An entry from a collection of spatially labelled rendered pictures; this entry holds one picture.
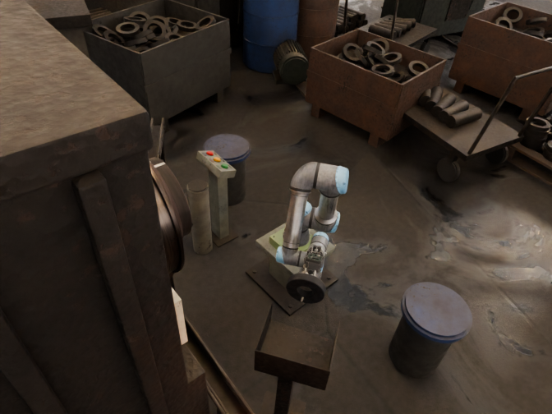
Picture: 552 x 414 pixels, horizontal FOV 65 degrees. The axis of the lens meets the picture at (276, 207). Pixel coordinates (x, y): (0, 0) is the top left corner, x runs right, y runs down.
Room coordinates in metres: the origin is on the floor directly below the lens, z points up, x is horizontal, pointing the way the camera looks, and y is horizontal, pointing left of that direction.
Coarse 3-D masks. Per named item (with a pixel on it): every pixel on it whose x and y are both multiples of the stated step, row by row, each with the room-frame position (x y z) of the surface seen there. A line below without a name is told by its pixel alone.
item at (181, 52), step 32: (160, 0) 4.27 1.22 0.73; (96, 32) 3.44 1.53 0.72; (128, 32) 3.47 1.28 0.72; (160, 32) 3.66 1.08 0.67; (192, 32) 3.52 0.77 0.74; (224, 32) 3.82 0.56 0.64; (96, 64) 3.34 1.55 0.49; (128, 64) 3.11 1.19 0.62; (160, 64) 3.19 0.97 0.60; (192, 64) 3.47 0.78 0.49; (224, 64) 3.81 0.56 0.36; (160, 96) 3.15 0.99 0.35; (192, 96) 3.45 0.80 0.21
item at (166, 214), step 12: (156, 180) 0.93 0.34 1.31; (156, 192) 0.91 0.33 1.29; (168, 204) 0.89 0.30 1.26; (168, 216) 0.87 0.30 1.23; (168, 228) 0.86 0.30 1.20; (168, 240) 0.84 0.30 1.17; (180, 240) 0.85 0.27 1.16; (168, 252) 0.83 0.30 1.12; (180, 252) 0.85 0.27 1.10; (168, 264) 0.83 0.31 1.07; (180, 264) 0.86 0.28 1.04
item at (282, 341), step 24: (264, 336) 0.89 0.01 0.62; (288, 336) 0.91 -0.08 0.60; (312, 336) 0.92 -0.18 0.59; (336, 336) 0.85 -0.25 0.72; (264, 360) 0.76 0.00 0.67; (288, 360) 0.74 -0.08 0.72; (312, 360) 0.82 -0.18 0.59; (288, 384) 0.82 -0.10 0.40; (312, 384) 0.72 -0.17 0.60; (264, 408) 0.88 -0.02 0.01; (288, 408) 0.84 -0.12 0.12
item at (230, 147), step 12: (204, 144) 2.42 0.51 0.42; (216, 144) 2.41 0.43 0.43; (228, 144) 2.42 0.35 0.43; (240, 144) 2.43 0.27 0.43; (228, 156) 2.28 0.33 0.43; (240, 156) 2.30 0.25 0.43; (240, 168) 2.32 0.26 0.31; (228, 180) 2.28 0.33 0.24; (240, 180) 2.32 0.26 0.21; (228, 192) 2.28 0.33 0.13; (240, 192) 2.32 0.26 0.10; (228, 204) 2.28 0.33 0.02
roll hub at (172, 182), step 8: (152, 160) 1.10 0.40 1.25; (160, 160) 1.10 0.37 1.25; (160, 168) 1.05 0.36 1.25; (168, 168) 1.06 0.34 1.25; (168, 176) 1.03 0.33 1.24; (168, 184) 1.01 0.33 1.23; (176, 184) 1.02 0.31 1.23; (176, 192) 1.00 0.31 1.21; (176, 200) 0.98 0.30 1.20; (184, 200) 0.99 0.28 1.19; (184, 208) 0.98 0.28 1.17; (184, 216) 0.97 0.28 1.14; (184, 224) 0.96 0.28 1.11; (184, 232) 0.97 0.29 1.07
